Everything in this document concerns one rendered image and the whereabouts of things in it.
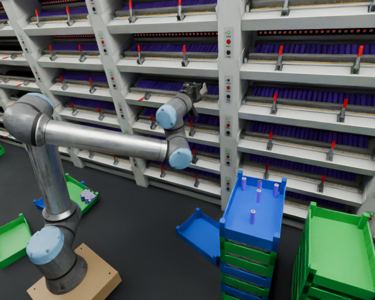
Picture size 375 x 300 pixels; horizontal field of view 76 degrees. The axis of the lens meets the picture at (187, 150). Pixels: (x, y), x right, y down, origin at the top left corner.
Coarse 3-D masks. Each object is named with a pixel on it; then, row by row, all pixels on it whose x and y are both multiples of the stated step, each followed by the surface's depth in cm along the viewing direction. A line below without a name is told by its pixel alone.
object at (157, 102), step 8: (136, 80) 152; (128, 88) 145; (128, 96) 145; (136, 96) 143; (152, 96) 139; (160, 96) 137; (136, 104) 145; (144, 104) 142; (152, 104) 139; (160, 104) 136; (200, 104) 126; (208, 104) 124; (216, 104) 123; (200, 112) 128; (208, 112) 125; (216, 112) 123
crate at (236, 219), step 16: (240, 176) 106; (240, 192) 105; (256, 192) 105; (272, 192) 104; (240, 208) 98; (256, 208) 97; (272, 208) 97; (224, 224) 84; (240, 224) 92; (256, 224) 91; (272, 224) 90; (240, 240) 85; (256, 240) 82; (272, 240) 79
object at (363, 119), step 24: (240, 96) 115; (264, 96) 114; (288, 96) 111; (312, 96) 108; (336, 96) 104; (360, 96) 102; (264, 120) 114; (288, 120) 108; (312, 120) 103; (336, 120) 100; (360, 120) 97
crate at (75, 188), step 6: (66, 174) 179; (66, 180) 183; (72, 180) 182; (72, 186) 182; (78, 186) 183; (84, 186) 179; (72, 192) 178; (78, 192) 179; (96, 192) 175; (72, 198) 175; (78, 198) 176; (96, 198) 176; (84, 204) 174; (90, 204) 172; (84, 210) 167
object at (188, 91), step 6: (186, 84) 112; (192, 84) 113; (198, 84) 113; (180, 90) 107; (186, 90) 106; (192, 90) 110; (198, 90) 115; (192, 96) 113; (198, 96) 114; (192, 102) 113
